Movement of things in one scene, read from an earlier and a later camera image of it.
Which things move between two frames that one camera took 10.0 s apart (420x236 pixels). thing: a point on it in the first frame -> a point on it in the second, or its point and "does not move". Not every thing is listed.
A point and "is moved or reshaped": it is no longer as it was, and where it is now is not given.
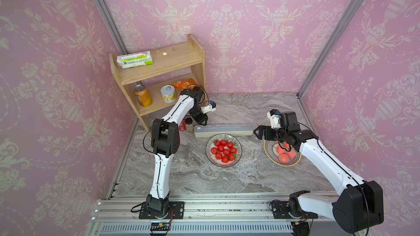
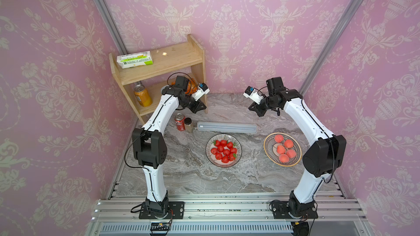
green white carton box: (135, 59) does not move
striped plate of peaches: (281, 157) does not move
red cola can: (182, 126) does not move
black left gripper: (202, 119) -> (198, 106)
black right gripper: (268, 130) -> (257, 107)
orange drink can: (143, 95) does not move
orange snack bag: (187, 84) does not move
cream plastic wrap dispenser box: (237, 130) is moved or reshaped
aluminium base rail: (243, 214) does not move
